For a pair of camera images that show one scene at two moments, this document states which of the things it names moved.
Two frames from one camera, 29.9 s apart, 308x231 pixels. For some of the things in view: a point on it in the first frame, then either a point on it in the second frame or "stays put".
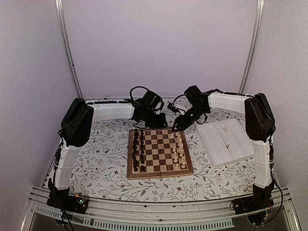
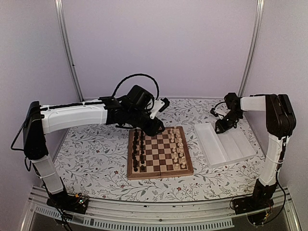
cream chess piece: x=179 y=138 stays put
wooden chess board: x=157 y=152 stays put
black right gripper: x=183 y=127 -> x=222 y=128
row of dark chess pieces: x=134 y=153 stays put
